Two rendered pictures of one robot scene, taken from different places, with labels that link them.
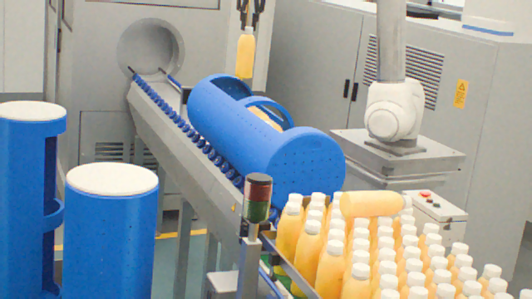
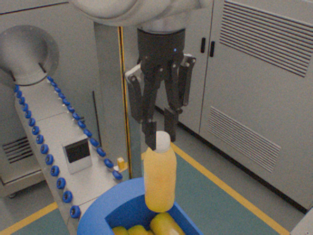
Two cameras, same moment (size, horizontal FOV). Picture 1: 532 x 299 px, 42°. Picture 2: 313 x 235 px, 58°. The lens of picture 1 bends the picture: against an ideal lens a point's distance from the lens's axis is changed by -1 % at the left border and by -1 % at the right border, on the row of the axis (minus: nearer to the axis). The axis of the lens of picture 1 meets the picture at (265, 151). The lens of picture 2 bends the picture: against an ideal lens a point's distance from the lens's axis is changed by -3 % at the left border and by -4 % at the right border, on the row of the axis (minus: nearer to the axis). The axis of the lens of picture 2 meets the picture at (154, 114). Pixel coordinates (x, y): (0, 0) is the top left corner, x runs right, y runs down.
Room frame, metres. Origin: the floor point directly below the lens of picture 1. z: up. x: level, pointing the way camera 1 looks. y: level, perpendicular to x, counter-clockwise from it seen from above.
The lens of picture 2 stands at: (2.37, 0.20, 1.82)
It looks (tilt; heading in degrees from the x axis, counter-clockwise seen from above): 36 degrees down; 352
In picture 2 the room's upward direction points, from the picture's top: straight up
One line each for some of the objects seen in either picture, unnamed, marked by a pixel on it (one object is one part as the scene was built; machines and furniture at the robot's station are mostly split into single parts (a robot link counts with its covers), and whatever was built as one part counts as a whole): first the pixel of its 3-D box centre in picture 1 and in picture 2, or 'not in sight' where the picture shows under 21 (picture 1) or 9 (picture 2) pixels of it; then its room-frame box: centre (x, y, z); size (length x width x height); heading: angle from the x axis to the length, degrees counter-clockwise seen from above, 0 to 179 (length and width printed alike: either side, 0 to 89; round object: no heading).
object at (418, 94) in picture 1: (401, 106); not in sight; (2.60, -0.49, 1.24); 0.18 x 0.16 x 0.22; 159
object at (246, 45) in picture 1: (245, 54); (160, 174); (2.80, 0.12, 1.34); 0.07 x 0.07 x 0.19
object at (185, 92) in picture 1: (190, 103); (78, 155); (3.24, 0.38, 1.00); 0.10 x 0.04 x 0.15; 114
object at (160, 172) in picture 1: (160, 187); not in sight; (3.91, 0.60, 0.31); 0.06 x 0.06 x 0.63; 24
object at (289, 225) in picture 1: (288, 241); not in sight; (1.79, -0.09, 0.99); 0.07 x 0.07 x 0.19
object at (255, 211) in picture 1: (256, 207); not in sight; (1.53, 0.01, 1.18); 0.06 x 0.06 x 0.05
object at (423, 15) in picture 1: (411, 12); not in sight; (4.39, -0.79, 1.46); 0.32 x 0.23 x 0.04; 31
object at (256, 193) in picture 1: (258, 188); not in sight; (1.53, 0.01, 1.23); 0.06 x 0.06 x 0.04
